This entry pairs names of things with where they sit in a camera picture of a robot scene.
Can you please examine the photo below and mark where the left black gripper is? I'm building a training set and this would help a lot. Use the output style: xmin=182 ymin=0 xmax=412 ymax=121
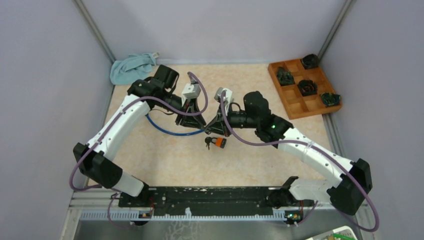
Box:
xmin=156 ymin=90 xmax=207 ymax=131

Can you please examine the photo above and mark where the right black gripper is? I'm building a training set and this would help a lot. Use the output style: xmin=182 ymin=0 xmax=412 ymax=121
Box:
xmin=205 ymin=102 xmax=259 ymax=138

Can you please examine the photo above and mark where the orange black padlock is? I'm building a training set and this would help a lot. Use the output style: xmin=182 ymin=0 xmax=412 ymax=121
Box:
xmin=211 ymin=137 xmax=227 ymax=149

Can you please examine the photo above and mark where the blue cable lock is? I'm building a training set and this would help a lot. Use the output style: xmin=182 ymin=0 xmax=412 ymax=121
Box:
xmin=146 ymin=114 xmax=204 ymax=137

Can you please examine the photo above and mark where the black key bunch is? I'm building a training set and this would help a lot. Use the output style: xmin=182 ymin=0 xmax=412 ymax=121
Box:
xmin=204 ymin=137 xmax=212 ymax=150

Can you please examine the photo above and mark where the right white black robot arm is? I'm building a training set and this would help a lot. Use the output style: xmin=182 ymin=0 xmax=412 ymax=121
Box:
xmin=206 ymin=87 xmax=373 ymax=216

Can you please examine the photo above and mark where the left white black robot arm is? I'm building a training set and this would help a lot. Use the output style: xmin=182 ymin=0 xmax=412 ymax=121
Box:
xmin=69 ymin=65 xmax=208 ymax=207

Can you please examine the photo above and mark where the wooden compartment tray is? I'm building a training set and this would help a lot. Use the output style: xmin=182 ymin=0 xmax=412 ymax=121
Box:
xmin=268 ymin=58 xmax=343 ymax=120

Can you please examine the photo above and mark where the light blue towel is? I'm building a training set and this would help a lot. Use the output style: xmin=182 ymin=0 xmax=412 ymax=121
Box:
xmin=109 ymin=52 xmax=161 ymax=85

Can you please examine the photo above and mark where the dark green object left tray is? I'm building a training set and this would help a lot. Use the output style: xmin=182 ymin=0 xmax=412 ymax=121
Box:
xmin=276 ymin=67 xmax=295 ymax=86

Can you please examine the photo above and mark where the dark green object tray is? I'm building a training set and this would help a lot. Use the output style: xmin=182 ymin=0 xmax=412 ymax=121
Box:
xmin=276 ymin=67 xmax=295 ymax=86
xmin=320 ymin=92 xmax=341 ymax=108

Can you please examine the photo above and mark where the dark object centre tray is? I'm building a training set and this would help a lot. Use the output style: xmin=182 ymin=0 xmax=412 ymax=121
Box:
xmin=297 ymin=79 xmax=318 ymax=97

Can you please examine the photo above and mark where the dark object top tray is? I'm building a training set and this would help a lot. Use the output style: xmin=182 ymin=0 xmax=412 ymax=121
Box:
xmin=300 ymin=53 xmax=320 ymax=70

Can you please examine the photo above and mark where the dark green object right tray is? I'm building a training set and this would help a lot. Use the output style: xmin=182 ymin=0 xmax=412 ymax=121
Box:
xmin=320 ymin=92 xmax=341 ymax=108

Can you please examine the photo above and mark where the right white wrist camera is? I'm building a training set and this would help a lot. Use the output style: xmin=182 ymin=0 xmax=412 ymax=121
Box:
xmin=214 ymin=87 xmax=234 ymax=105

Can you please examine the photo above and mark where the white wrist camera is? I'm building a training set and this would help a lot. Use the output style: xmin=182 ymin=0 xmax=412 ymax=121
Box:
xmin=181 ymin=83 xmax=201 ymax=101
xmin=214 ymin=87 xmax=234 ymax=105

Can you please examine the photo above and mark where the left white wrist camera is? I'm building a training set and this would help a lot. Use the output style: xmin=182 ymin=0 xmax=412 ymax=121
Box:
xmin=181 ymin=83 xmax=201 ymax=101

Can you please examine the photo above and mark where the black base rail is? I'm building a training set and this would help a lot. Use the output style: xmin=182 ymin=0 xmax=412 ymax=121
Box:
xmin=118 ymin=186 xmax=314 ymax=217

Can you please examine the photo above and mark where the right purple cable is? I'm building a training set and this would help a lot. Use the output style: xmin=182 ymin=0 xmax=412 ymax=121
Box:
xmin=219 ymin=90 xmax=381 ymax=233

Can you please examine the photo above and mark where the purple cable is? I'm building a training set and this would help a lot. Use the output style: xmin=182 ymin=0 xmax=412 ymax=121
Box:
xmin=68 ymin=71 xmax=209 ymax=230
xmin=219 ymin=90 xmax=381 ymax=233

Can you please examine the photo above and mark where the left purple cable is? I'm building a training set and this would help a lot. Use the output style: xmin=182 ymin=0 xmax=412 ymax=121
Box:
xmin=68 ymin=71 xmax=209 ymax=230

